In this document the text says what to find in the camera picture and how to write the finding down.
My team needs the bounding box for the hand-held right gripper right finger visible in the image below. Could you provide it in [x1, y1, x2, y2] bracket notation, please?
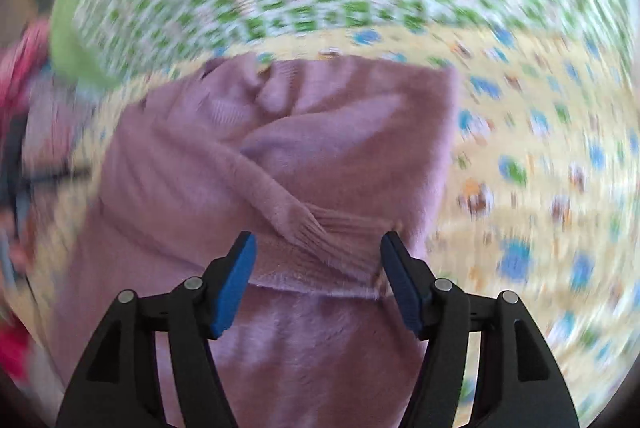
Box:
[380, 231, 581, 428]

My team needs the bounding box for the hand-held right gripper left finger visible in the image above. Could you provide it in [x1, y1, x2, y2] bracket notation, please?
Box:
[55, 231, 257, 428]

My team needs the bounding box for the purple knit sweater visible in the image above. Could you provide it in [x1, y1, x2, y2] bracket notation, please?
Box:
[50, 53, 463, 428]

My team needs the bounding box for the pink floral quilt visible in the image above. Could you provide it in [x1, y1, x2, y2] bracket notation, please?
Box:
[0, 21, 55, 109]

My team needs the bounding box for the red striped cloth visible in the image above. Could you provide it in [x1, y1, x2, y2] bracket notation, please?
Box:
[0, 323, 32, 384]

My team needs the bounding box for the yellow bear-print blanket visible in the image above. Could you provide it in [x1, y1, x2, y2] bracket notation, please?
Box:
[0, 26, 640, 428]

